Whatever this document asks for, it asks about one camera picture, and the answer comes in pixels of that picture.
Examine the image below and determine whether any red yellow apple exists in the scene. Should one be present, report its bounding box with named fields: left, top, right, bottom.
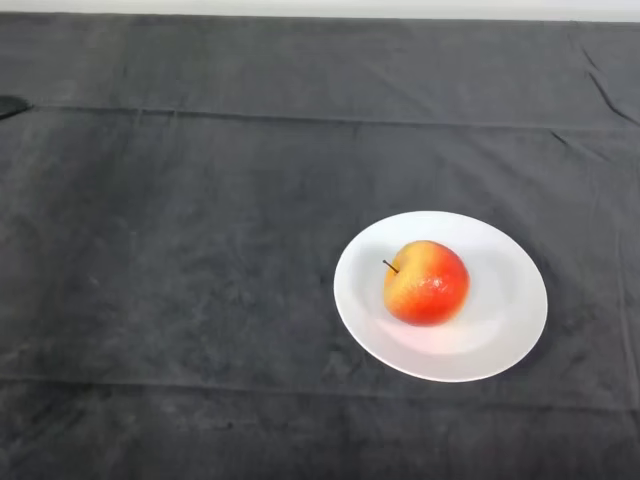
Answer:
left=382, top=240, right=471, bottom=327

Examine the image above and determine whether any white round plate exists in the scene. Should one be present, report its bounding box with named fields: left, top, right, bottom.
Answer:
left=333, top=210, right=549, bottom=384

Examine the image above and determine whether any black table cloth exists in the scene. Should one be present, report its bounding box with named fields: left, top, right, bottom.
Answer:
left=0, top=13, right=640, bottom=480

